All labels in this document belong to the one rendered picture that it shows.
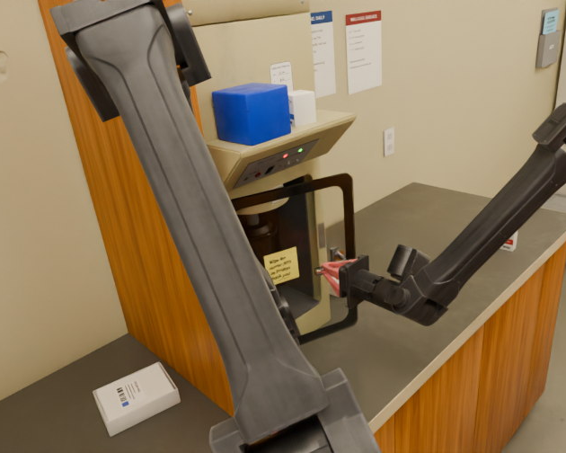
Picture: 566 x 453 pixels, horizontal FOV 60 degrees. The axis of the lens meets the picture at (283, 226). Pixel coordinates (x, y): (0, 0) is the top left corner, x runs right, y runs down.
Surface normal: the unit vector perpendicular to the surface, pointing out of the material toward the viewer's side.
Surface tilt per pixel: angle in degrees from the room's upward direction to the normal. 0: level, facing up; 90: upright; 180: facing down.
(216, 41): 90
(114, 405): 0
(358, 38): 90
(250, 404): 60
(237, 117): 90
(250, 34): 90
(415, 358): 0
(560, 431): 0
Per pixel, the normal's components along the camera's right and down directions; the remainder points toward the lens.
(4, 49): 0.67, 0.25
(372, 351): -0.09, -0.91
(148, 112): 0.04, -0.11
